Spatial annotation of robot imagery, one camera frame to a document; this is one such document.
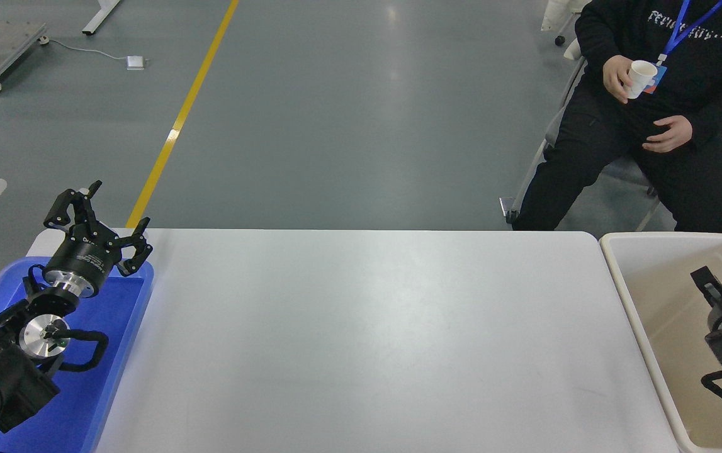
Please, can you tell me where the white floor cable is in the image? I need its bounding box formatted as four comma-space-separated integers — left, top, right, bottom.
38, 38, 128, 63

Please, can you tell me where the person's left hand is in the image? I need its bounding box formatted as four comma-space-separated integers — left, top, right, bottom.
642, 115, 694, 154

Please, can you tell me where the grey office chair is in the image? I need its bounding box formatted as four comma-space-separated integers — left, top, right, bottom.
499, 38, 722, 237

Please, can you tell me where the large pale plastic bin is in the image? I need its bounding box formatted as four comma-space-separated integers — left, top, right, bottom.
599, 232, 722, 453

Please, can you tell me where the white metal table leg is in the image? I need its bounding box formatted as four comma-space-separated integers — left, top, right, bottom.
81, 0, 122, 36

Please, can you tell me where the blue plastic tray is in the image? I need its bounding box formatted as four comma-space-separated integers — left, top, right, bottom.
0, 257, 155, 453

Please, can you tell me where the person's right hand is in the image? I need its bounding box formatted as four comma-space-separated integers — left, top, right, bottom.
602, 55, 642, 105

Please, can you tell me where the person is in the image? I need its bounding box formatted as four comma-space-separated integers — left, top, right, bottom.
512, 0, 722, 235

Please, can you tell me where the grey wheeled platform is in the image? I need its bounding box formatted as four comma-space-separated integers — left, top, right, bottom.
0, 21, 50, 95

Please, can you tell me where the small white paper cup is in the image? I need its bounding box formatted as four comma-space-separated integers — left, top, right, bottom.
625, 60, 659, 100

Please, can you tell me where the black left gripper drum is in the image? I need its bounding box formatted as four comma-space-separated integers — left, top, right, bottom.
45, 234, 124, 294

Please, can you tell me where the white draped rolling chair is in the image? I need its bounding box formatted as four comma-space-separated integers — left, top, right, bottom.
540, 0, 588, 47

